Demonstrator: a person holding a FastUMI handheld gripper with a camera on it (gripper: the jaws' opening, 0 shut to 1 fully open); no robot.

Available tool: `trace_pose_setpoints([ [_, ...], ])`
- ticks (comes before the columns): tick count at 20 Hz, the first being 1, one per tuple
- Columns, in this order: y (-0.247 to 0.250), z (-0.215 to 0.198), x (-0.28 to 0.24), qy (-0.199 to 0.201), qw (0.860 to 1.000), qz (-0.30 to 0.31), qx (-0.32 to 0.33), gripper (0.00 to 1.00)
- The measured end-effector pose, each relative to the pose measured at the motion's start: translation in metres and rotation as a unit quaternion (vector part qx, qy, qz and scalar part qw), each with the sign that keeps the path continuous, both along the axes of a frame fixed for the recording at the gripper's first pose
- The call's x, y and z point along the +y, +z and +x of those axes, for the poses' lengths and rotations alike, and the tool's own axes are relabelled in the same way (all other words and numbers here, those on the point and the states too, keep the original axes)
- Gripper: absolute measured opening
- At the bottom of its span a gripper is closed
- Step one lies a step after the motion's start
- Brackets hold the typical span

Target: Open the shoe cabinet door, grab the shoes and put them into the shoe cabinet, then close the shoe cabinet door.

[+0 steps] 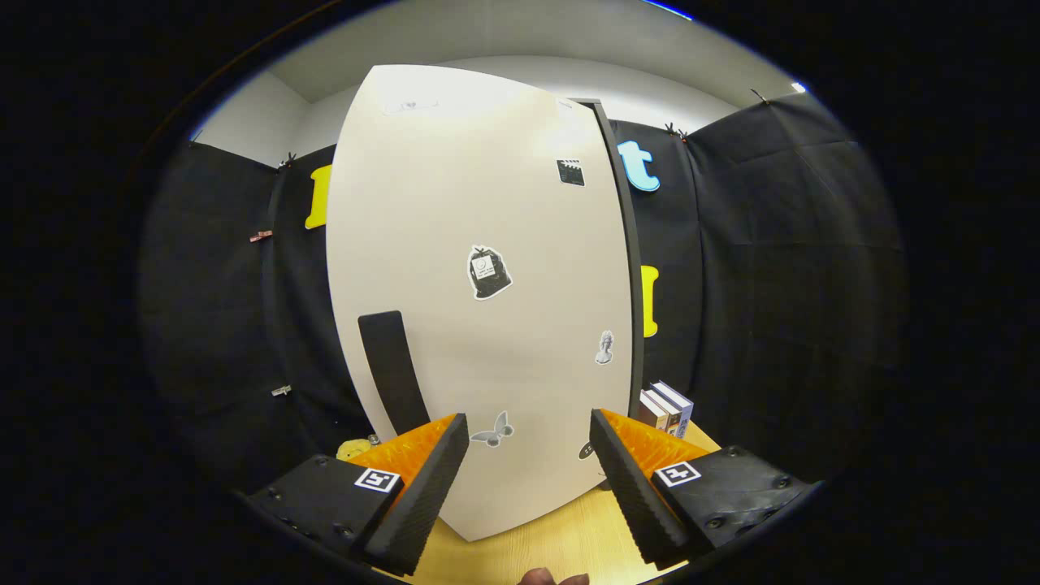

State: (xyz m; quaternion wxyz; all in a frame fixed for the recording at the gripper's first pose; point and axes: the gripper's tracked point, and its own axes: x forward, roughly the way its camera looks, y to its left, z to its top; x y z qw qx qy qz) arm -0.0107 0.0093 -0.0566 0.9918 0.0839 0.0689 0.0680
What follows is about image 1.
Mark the grey shoe cabinet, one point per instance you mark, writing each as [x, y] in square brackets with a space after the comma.
[634, 260]

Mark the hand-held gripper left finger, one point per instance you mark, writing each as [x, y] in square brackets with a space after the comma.
[422, 496]

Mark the long ceiling light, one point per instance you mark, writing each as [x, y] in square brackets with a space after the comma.
[668, 8]

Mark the black clip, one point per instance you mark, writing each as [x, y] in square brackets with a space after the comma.
[286, 160]
[760, 96]
[674, 130]

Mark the brown spine book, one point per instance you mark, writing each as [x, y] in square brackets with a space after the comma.
[665, 413]

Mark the yellow plush toy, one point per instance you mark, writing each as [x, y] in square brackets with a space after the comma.
[353, 449]

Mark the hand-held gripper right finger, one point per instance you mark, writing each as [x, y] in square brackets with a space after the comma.
[634, 487]

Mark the black backdrop cloth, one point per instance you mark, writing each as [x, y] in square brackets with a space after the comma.
[772, 284]

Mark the lilac cover book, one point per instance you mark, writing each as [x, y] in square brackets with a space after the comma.
[681, 406]

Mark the beige shoe cabinet door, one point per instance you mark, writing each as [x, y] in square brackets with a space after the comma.
[455, 203]

